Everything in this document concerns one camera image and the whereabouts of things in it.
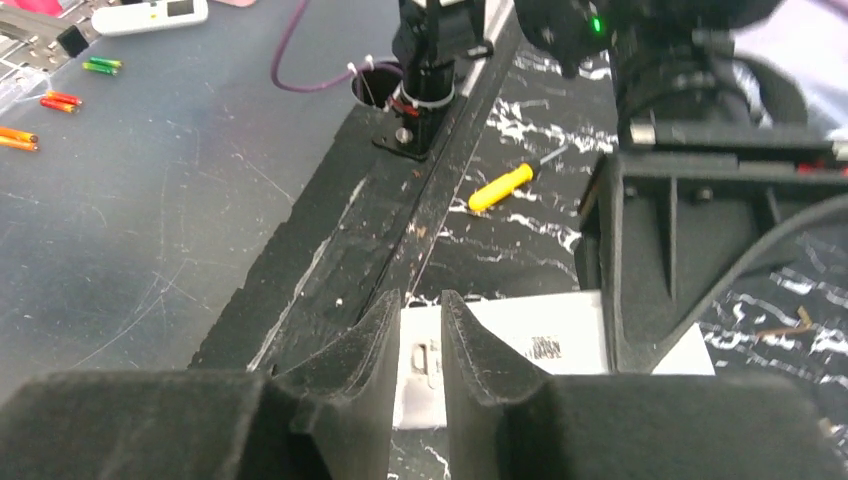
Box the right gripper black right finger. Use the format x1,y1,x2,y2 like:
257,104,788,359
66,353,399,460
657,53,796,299
441,290,847,479

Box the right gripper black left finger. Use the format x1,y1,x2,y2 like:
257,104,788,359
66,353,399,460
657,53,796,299
1,291,401,479

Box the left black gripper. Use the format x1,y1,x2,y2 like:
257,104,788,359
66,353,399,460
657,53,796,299
515,1,847,373

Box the white remote control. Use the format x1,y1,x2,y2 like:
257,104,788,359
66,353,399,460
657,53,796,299
392,289,717,431
91,0,209,37

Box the green AAA batteries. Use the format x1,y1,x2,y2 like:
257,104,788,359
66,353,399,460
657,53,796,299
82,56,123,76

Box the red orange AAA batteries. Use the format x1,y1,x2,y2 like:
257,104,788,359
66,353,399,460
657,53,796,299
39,90,83,114

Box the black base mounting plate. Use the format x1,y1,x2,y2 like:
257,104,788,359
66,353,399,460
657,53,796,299
190,1,521,374

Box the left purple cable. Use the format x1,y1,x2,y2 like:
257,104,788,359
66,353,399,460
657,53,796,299
270,0,405,94

